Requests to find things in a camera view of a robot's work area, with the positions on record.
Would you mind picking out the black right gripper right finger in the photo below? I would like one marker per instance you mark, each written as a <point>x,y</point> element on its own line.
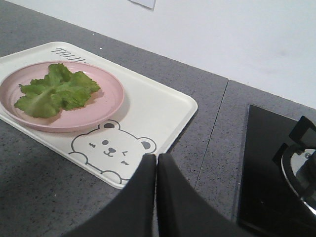
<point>182,212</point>

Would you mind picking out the white paper sheet on wall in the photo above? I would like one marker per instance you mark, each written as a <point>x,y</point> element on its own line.
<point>148,4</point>

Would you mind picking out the green lettuce leaf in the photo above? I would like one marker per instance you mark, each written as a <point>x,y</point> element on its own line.
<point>59,90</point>

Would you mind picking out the pink round plate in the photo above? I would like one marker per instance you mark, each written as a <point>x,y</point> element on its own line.
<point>100,107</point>

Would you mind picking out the cream bear serving tray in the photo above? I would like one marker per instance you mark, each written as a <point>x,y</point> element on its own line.
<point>148,122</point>

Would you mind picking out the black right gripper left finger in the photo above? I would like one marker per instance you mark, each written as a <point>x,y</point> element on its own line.
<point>130,213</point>

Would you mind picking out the steel gas burner with grate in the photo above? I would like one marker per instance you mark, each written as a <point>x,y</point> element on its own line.
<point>297,163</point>

